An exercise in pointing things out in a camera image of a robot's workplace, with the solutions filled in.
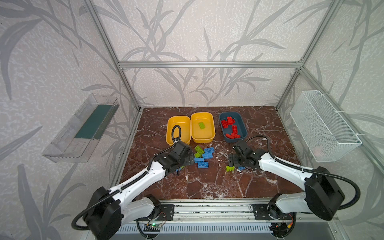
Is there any green lego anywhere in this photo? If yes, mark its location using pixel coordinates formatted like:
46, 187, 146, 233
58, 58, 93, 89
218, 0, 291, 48
198, 122, 206, 130
226, 166, 235, 172
195, 145, 205, 158

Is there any yellow plastic bin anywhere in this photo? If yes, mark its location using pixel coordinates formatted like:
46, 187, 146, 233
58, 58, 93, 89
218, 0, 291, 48
191, 112, 216, 144
166, 116, 191, 146

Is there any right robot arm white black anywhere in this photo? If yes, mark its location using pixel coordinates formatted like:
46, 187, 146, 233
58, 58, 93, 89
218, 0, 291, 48
229, 140, 361, 221

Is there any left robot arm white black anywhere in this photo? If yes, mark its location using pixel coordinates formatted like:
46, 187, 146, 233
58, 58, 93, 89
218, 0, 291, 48
71, 141, 193, 240

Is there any blue lego top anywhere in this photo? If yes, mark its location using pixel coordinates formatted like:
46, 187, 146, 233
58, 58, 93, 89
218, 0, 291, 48
204, 147, 215, 154

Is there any dark teal plastic bin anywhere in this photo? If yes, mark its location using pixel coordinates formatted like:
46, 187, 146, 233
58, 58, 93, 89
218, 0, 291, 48
219, 112, 248, 143

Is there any right wiring bundle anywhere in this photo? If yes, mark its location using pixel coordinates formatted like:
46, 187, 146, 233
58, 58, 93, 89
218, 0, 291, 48
269, 213, 296, 238

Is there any aluminium front rail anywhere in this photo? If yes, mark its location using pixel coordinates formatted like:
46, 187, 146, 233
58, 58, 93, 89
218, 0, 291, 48
86, 197, 340, 224

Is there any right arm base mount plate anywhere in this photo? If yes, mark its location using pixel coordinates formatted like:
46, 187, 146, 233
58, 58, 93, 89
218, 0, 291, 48
251, 204, 296, 221

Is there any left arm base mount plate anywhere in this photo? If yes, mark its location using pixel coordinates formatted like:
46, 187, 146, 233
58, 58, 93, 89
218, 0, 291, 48
149, 205, 175, 221

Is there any left circuit board with wires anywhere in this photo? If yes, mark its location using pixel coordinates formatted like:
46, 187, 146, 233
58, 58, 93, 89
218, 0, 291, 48
144, 212, 167, 232

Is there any white wire mesh basket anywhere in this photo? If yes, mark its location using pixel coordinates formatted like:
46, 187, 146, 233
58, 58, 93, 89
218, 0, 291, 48
290, 91, 362, 163

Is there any clear plastic wall shelf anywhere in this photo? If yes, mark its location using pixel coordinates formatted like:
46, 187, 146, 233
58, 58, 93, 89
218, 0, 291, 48
42, 94, 120, 163

